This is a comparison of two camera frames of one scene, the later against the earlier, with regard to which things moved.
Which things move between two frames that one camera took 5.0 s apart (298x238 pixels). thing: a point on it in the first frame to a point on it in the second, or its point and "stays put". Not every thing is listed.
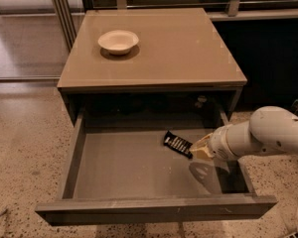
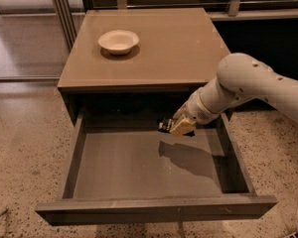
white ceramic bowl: (118, 42) stays put
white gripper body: (218, 146) to (198, 111)
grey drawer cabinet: (181, 72) stays put
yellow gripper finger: (201, 144) to (180, 112)
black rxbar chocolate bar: (178, 145) to (166, 124)
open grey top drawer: (131, 176) stays put
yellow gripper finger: (202, 153) to (183, 128)
